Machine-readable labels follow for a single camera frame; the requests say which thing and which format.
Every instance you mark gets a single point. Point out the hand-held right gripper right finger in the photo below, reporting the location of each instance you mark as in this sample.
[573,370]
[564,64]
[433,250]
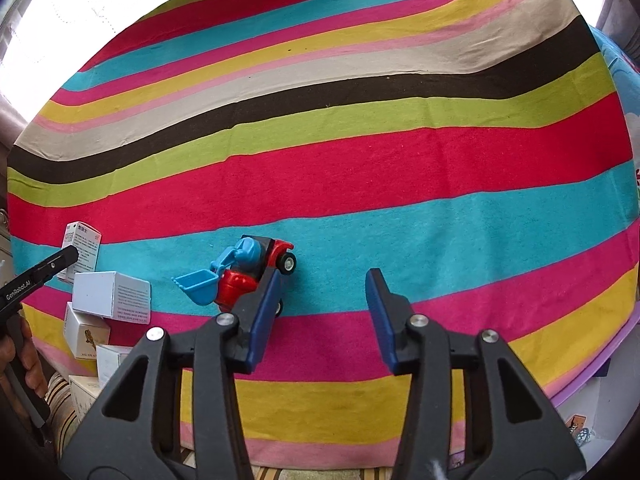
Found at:
[380,312]

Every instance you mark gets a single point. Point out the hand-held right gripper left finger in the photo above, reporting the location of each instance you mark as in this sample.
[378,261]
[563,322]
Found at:
[262,312]

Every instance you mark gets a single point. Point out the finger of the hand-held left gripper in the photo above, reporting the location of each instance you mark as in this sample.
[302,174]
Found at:
[45,270]

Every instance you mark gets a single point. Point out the small white medicine box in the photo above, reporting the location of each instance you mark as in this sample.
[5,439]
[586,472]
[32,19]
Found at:
[85,242]

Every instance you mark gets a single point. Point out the red and blue toy excavator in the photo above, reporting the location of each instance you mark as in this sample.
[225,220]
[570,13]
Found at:
[240,262]

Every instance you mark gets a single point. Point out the purple and white storage box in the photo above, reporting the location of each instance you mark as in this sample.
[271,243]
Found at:
[605,400]

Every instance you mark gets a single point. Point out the person's left hand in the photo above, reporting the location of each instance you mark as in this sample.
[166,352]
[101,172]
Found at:
[31,360]

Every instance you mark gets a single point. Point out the cream cardboard box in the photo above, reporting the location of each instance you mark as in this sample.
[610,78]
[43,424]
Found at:
[84,397]

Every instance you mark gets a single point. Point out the white box with fine print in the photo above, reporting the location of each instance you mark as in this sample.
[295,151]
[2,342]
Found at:
[112,297]

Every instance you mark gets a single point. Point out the white box with gold figure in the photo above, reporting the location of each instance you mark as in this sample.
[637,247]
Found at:
[86,335]

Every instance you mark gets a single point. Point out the plain small white box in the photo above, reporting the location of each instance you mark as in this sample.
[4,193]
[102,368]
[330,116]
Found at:
[112,362]

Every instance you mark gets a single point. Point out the colourful striped table cloth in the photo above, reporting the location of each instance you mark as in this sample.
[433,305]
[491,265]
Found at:
[350,160]

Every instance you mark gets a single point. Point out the cartoon printed blue cloth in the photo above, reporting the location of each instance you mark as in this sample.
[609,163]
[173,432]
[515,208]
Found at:
[622,85]

